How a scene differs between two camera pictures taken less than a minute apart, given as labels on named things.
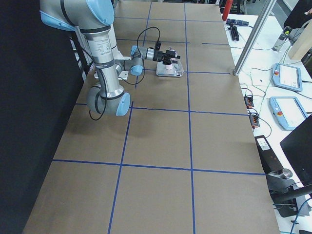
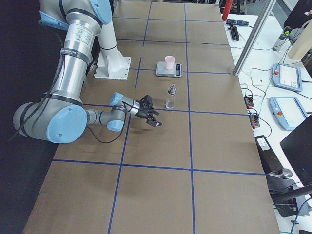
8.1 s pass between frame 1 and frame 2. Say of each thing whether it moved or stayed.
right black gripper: moved
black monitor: stayed
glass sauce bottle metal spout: moved
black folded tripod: stayed
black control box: stayed
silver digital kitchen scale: stayed
